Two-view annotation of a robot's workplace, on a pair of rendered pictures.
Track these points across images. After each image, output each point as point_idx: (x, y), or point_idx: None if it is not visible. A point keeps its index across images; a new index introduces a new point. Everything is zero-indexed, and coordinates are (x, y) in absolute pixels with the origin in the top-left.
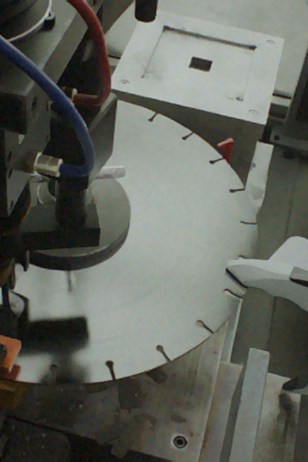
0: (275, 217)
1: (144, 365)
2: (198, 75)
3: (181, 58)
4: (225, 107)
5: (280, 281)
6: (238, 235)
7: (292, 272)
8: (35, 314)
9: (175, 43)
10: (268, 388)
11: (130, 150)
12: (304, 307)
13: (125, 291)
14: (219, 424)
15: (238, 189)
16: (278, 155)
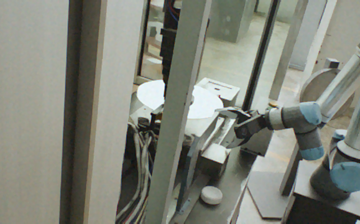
0: (232, 131)
1: (193, 117)
2: (216, 90)
3: (212, 87)
4: (221, 96)
5: (225, 111)
6: (218, 107)
7: (227, 109)
8: None
9: (211, 84)
10: (222, 148)
11: (196, 92)
12: (230, 117)
13: (191, 109)
14: (208, 150)
15: (219, 101)
16: (237, 121)
